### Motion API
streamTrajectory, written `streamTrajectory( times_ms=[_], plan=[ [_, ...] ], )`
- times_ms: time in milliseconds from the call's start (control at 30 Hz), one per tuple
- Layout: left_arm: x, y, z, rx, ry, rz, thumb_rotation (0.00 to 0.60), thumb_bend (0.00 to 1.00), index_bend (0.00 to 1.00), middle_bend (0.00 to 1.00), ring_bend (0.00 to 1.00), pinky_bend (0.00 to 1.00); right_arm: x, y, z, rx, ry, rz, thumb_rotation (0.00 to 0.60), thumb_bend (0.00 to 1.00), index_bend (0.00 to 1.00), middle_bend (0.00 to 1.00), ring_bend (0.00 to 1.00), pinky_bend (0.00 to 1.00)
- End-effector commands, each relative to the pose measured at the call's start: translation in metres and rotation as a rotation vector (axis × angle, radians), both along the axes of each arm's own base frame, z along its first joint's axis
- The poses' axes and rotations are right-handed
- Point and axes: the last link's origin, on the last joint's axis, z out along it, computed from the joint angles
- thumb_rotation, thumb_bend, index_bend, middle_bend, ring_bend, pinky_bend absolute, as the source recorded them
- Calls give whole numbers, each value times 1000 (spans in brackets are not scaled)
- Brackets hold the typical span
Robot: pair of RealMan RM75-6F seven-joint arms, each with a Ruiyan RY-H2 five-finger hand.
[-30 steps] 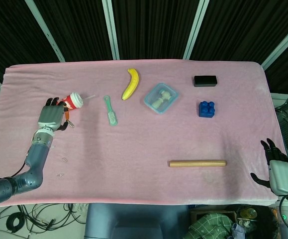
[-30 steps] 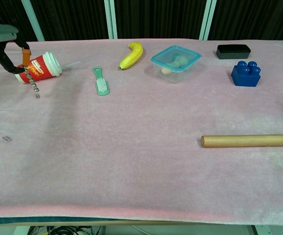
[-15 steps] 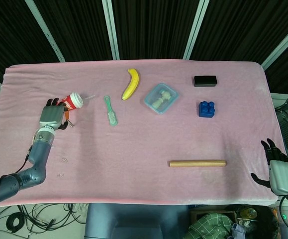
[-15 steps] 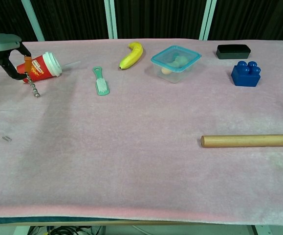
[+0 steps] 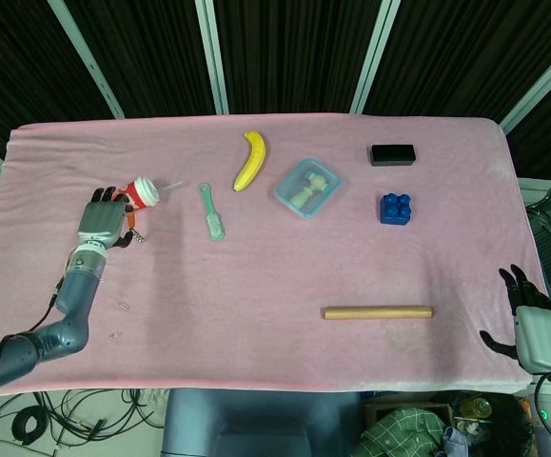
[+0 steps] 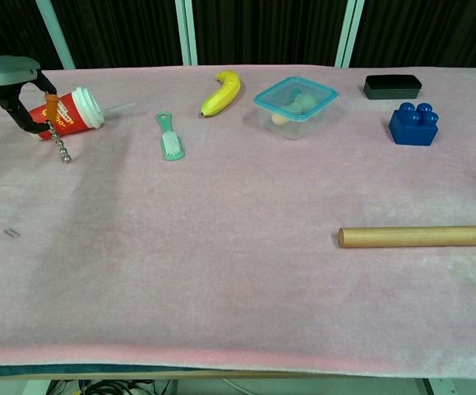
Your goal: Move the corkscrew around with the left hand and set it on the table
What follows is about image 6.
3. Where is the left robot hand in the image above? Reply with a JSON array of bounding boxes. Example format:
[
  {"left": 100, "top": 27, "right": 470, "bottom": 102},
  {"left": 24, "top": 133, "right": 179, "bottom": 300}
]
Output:
[{"left": 0, "top": 55, "right": 60, "bottom": 139}]

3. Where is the red paper cup white lid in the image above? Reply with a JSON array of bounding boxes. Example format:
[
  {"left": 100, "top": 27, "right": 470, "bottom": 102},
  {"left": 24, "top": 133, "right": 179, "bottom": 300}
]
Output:
[{"left": 27, "top": 86, "right": 106, "bottom": 141}]

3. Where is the clear drinking straw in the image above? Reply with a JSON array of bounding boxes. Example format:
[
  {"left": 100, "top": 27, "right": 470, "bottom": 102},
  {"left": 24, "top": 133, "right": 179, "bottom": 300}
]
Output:
[{"left": 105, "top": 102, "right": 135, "bottom": 115}]

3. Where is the yellow banana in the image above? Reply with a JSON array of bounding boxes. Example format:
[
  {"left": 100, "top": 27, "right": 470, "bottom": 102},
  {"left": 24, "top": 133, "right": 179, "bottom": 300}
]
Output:
[{"left": 198, "top": 70, "right": 242, "bottom": 119}]

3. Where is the clear container blue lid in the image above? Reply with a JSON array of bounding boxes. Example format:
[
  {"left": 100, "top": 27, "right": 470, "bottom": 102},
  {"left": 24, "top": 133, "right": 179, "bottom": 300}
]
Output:
[{"left": 253, "top": 76, "right": 340, "bottom": 141}]

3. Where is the pale toy inside container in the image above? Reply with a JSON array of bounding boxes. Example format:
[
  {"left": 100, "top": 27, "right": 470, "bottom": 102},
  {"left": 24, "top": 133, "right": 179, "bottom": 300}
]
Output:
[{"left": 270, "top": 91, "right": 317, "bottom": 127}]

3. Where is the pink table cloth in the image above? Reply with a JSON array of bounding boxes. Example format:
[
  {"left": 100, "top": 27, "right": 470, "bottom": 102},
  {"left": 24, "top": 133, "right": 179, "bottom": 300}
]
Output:
[{"left": 0, "top": 64, "right": 476, "bottom": 379}]

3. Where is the white table leg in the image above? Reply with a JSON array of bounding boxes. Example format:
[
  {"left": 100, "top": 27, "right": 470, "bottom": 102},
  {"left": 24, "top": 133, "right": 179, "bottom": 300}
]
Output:
[
  {"left": 22, "top": 379, "right": 52, "bottom": 395},
  {"left": 416, "top": 377, "right": 446, "bottom": 395}
]

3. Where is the black rectangular box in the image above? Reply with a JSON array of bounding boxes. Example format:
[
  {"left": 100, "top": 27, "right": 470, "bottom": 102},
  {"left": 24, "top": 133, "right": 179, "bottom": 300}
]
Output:
[{"left": 363, "top": 74, "right": 423, "bottom": 101}]

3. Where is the blue building block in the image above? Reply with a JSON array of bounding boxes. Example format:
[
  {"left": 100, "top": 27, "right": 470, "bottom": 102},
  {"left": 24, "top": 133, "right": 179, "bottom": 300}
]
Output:
[{"left": 388, "top": 101, "right": 440, "bottom": 146}]

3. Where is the wooden rolling pin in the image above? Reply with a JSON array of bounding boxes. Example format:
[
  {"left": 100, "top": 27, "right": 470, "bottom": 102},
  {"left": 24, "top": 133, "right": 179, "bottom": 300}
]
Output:
[{"left": 337, "top": 225, "right": 476, "bottom": 249}]

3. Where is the white partition post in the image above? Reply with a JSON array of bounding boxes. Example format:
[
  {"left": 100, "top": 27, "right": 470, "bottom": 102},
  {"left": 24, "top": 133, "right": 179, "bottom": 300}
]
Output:
[
  {"left": 334, "top": 0, "right": 366, "bottom": 69},
  {"left": 35, "top": 0, "right": 76, "bottom": 71},
  {"left": 174, "top": 0, "right": 199, "bottom": 67}
]

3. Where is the green handled brush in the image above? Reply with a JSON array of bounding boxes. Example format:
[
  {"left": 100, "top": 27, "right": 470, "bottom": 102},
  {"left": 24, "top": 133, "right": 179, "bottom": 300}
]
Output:
[{"left": 155, "top": 111, "right": 187, "bottom": 161}]

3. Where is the black floor cable bundle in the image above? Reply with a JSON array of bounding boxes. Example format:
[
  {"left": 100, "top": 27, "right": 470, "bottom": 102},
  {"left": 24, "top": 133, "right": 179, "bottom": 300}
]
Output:
[{"left": 48, "top": 378, "right": 173, "bottom": 395}]

